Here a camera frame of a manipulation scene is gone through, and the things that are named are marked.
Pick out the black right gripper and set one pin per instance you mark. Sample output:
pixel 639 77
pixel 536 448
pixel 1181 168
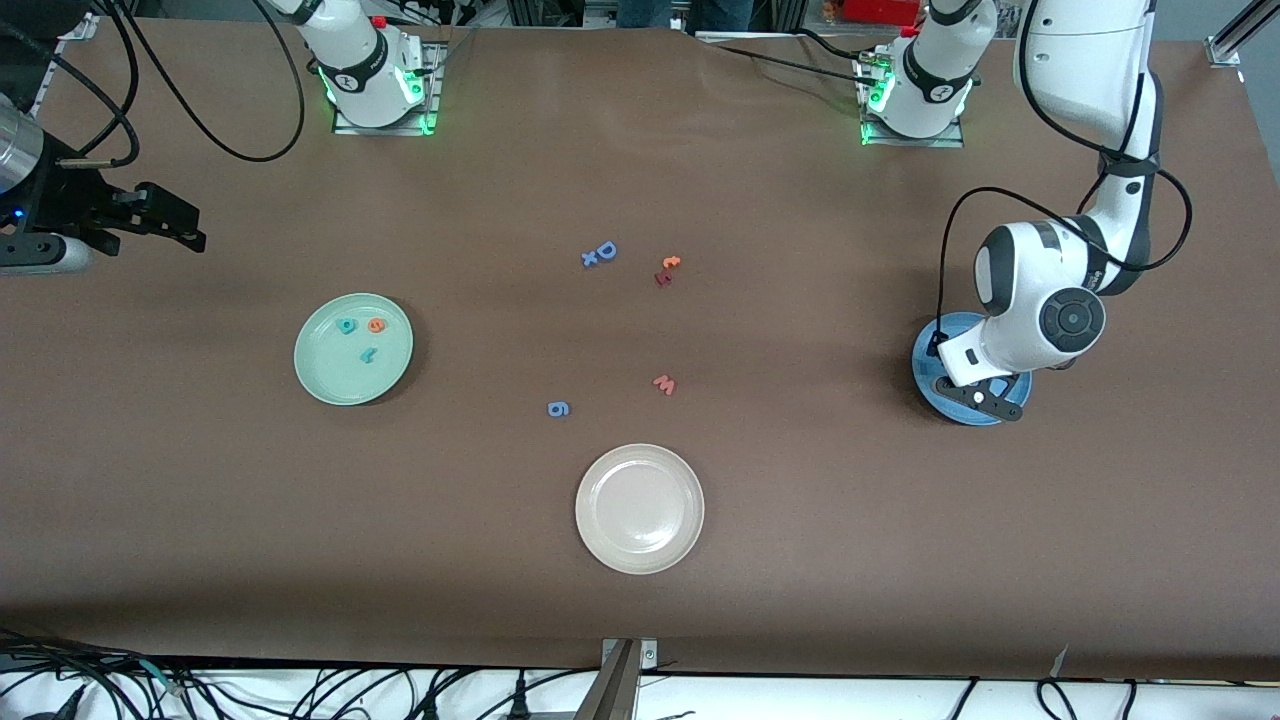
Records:
pixel 72 198

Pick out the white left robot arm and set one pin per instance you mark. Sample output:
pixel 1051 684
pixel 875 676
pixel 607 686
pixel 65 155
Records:
pixel 1040 290

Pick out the blue plate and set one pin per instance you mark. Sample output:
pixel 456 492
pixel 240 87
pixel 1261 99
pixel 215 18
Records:
pixel 955 322

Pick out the mint green plate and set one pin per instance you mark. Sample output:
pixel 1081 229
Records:
pixel 330 380

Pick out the white paper scrap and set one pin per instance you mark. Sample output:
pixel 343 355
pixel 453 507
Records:
pixel 1060 662

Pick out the pink foam letter w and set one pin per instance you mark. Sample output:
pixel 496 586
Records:
pixel 665 384

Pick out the beige white plate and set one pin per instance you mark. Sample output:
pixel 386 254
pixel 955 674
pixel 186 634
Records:
pixel 640 509

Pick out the red box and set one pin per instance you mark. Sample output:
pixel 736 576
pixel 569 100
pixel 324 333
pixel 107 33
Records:
pixel 880 10

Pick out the brown table cover sheet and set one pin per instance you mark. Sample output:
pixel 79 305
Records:
pixel 640 180

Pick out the blue foam letter D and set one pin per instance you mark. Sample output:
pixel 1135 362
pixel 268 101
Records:
pixel 606 251

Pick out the aluminium frame rail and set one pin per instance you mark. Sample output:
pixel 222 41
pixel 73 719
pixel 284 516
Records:
pixel 48 80

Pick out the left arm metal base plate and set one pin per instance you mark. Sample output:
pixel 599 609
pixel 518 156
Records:
pixel 915 142

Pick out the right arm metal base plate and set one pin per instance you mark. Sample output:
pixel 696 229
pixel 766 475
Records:
pixel 434 90

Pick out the aluminium frame post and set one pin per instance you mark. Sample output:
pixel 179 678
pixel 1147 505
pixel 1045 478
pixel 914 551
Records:
pixel 1225 48

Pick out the aluminium profile with bracket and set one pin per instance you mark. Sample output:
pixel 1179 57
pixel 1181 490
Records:
pixel 615 690

